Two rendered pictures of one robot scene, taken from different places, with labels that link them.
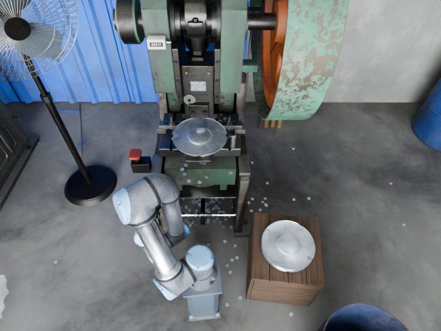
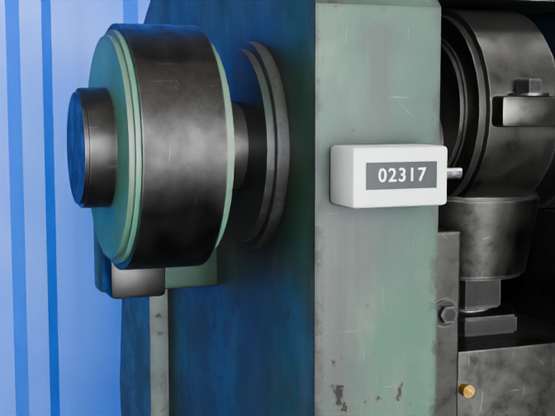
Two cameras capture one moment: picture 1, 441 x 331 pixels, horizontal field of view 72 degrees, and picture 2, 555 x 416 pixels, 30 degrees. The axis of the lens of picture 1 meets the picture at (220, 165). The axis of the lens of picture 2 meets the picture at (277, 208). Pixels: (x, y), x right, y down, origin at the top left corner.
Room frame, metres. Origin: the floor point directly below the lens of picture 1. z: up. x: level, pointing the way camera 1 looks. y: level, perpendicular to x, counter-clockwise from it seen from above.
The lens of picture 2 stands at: (0.49, 0.55, 1.36)
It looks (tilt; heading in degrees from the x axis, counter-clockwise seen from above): 6 degrees down; 342
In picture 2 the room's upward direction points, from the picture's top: straight up
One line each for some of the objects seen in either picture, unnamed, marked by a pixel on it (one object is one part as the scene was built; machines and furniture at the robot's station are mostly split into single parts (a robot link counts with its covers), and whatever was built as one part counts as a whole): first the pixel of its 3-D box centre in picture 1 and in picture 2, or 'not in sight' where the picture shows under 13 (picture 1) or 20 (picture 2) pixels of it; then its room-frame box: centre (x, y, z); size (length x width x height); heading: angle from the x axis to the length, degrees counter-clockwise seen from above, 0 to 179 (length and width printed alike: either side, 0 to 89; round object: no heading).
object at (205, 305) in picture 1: (202, 290); not in sight; (0.54, 0.08, 0.23); 0.19 x 0.19 x 0.45; 7
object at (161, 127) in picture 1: (170, 123); not in sight; (1.28, 0.29, 0.76); 0.17 x 0.06 x 0.10; 92
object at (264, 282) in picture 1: (281, 259); not in sight; (0.75, -0.38, 0.18); 0.40 x 0.38 x 0.35; 175
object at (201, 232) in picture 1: (203, 203); not in sight; (1.15, 0.11, 0.14); 0.59 x 0.10 x 0.05; 2
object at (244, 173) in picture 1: (242, 143); not in sight; (1.44, -0.14, 0.45); 0.92 x 0.12 x 0.90; 2
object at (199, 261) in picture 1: (199, 262); not in sight; (0.54, 0.08, 0.62); 0.13 x 0.12 x 0.14; 130
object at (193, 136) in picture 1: (199, 135); not in sight; (1.16, 0.11, 0.78); 0.29 x 0.29 x 0.01
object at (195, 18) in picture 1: (197, 34); (467, 210); (1.29, 0.12, 1.27); 0.21 x 0.12 x 0.34; 2
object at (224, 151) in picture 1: (201, 133); not in sight; (1.29, 0.12, 0.68); 0.45 x 0.30 x 0.06; 92
